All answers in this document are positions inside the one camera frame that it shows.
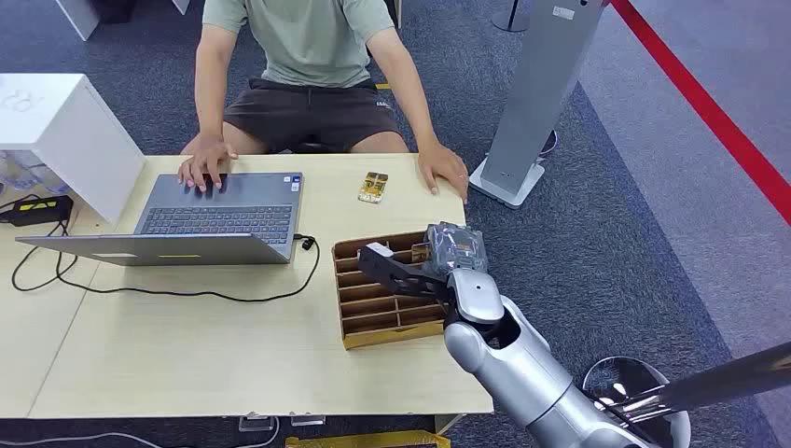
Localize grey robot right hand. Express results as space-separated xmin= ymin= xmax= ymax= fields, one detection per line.
xmin=423 ymin=221 xmax=490 ymax=277

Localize person's right hand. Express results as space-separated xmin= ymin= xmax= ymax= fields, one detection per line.
xmin=177 ymin=133 xmax=239 ymax=193

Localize person's left hand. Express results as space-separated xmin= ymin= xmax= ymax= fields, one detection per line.
xmin=417 ymin=141 xmax=471 ymax=205

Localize gold patterned card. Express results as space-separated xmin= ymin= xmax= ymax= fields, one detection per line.
xmin=356 ymin=171 xmax=390 ymax=205

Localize brown slotted card holder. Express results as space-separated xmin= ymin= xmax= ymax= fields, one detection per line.
xmin=331 ymin=231 xmax=451 ymax=351

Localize person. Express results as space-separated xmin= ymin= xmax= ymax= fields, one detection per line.
xmin=177 ymin=0 xmax=471 ymax=205

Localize grey laptop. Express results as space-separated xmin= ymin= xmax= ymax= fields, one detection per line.
xmin=15 ymin=172 xmax=305 ymax=268

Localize black stool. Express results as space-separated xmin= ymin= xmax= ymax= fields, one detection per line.
xmin=290 ymin=139 xmax=338 ymax=155

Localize grey kiosk stand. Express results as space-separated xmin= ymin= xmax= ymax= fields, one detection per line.
xmin=468 ymin=0 xmax=608 ymax=210

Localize white box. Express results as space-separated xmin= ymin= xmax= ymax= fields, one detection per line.
xmin=0 ymin=73 xmax=147 ymax=225

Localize grey stanchion base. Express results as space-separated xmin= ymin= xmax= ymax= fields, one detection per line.
xmin=492 ymin=0 xmax=533 ymax=34

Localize black power adapter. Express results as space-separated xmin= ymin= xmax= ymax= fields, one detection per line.
xmin=0 ymin=195 xmax=75 ymax=228

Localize clear plastic bottles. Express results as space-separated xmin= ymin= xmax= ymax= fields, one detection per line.
xmin=0 ymin=149 xmax=72 ymax=195

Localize white cabinet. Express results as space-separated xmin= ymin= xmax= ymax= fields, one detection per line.
xmin=54 ymin=0 xmax=102 ymax=42

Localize chrome stanchion base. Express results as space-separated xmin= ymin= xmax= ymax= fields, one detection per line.
xmin=581 ymin=356 xmax=693 ymax=448

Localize red barrier belt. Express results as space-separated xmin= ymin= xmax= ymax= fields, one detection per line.
xmin=609 ymin=0 xmax=791 ymax=227

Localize chrome stanchion pole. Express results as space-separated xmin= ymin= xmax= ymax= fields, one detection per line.
xmin=594 ymin=341 xmax=791 ymax=423

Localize black laptop power cable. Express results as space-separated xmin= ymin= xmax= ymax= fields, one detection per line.
xmin=10 ymin=218 xmax=322 ymax=305

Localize white floor cable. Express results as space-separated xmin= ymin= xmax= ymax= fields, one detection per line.
xmin=0 ymin=417 xmax=283 ymax=448

